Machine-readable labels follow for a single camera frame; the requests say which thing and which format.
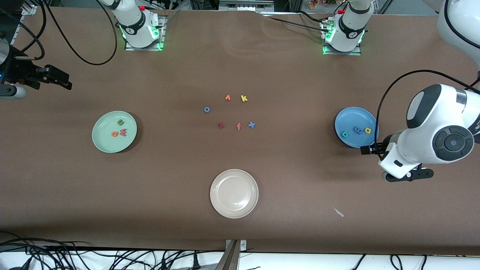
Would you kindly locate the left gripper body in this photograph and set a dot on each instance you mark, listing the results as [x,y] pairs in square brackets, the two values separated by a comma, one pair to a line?
[384,146]

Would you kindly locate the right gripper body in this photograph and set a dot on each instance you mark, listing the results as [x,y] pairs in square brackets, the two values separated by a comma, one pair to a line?
[19,70]

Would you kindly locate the blue foam letter E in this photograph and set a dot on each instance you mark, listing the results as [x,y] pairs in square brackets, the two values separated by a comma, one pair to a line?
[358,130]

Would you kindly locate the teal foam letter b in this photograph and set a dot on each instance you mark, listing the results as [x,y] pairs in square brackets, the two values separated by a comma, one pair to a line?
[345,134]

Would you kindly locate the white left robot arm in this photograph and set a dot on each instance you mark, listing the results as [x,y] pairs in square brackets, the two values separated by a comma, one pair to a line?
[450,142]

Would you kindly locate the blue plate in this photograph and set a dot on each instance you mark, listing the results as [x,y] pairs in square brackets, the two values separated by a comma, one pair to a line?
[352,118]

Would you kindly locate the small white paper scrap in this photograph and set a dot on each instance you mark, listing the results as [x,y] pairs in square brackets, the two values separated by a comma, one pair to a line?
[338,212]

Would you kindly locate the green plate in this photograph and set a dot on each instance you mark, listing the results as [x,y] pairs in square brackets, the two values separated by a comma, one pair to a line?
[107,142]

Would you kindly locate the beige plate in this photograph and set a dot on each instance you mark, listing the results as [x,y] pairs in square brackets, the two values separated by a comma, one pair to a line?
[234,193]

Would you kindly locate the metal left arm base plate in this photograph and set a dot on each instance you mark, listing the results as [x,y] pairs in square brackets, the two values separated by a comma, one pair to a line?
[354,53]

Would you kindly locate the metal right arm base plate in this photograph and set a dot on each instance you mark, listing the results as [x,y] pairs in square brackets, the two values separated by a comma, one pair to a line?
[162,37]

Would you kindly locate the metal table edge bracket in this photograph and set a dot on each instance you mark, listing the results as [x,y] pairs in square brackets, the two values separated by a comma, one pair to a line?
[232,258]

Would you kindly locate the grey metal frame unit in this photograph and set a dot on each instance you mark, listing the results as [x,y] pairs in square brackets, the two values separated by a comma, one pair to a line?
[243,4]

